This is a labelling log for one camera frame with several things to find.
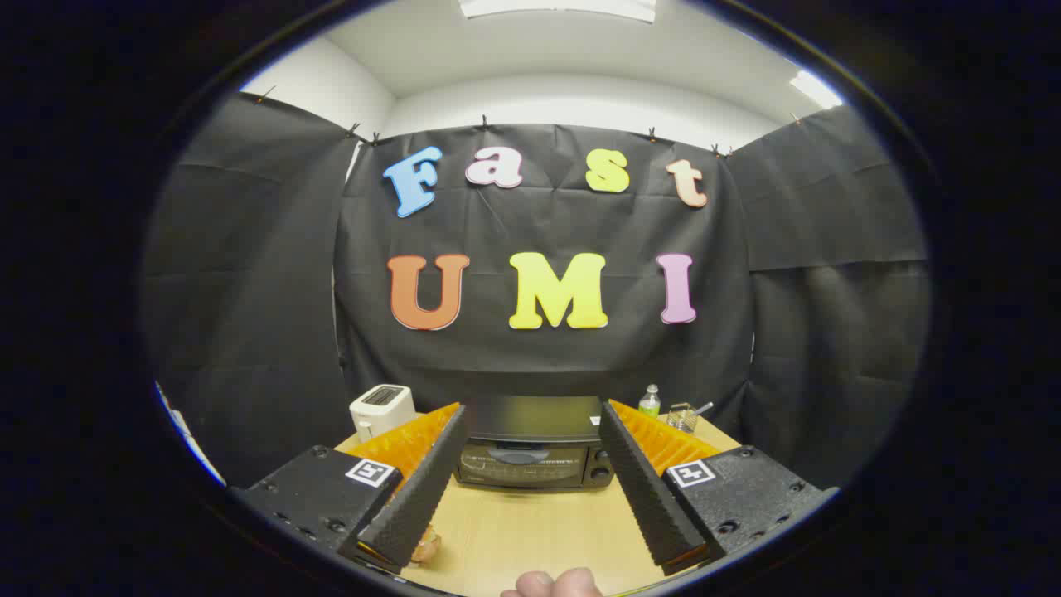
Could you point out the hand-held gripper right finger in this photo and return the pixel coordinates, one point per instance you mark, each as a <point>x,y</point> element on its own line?
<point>646,497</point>

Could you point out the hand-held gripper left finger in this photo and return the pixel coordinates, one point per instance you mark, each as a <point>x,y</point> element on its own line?
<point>419,497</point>

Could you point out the sandwich with lettuce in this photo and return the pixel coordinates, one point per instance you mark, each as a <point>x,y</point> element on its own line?
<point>427,547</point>

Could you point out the black toaster oven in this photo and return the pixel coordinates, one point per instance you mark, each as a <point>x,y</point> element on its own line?
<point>530,460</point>

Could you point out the white toaster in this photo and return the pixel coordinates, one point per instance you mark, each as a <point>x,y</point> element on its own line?
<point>381,410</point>

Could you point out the clear glass cup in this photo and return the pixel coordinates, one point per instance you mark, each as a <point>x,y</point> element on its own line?
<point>681,419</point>

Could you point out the green drink bottle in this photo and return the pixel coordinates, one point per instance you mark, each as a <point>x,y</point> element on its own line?
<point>650,405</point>

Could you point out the black backdrop cloth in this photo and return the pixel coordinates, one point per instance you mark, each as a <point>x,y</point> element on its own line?
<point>249,290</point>

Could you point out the ceiling light panel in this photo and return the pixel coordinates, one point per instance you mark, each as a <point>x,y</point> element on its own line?
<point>559,7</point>
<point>816,89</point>

